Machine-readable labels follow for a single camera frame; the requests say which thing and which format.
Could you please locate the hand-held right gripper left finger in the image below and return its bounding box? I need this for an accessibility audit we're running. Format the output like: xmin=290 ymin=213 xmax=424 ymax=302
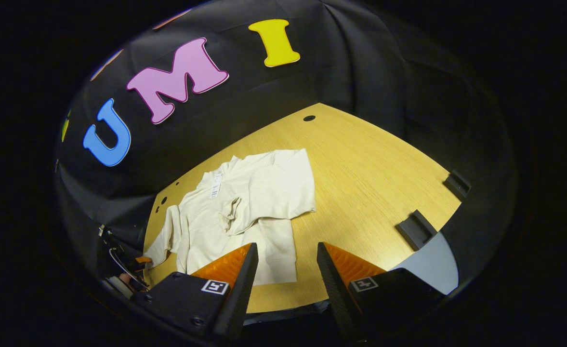
xmin=132 ymin=242 xmax=260 ymax=343

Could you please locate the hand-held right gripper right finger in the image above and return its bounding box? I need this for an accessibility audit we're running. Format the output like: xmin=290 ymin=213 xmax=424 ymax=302
xmin=317 ymin=242 xmax=445 ymax=343

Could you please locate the cream white sweatshirt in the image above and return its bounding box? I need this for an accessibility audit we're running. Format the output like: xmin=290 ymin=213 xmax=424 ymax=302
xmin=144 ymin=148 xmax=316 ymax=286

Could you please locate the black backdrop cloth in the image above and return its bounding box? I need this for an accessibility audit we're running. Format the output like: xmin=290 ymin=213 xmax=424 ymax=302
xmin=54 ymin=0 xmax=520 ymax=299

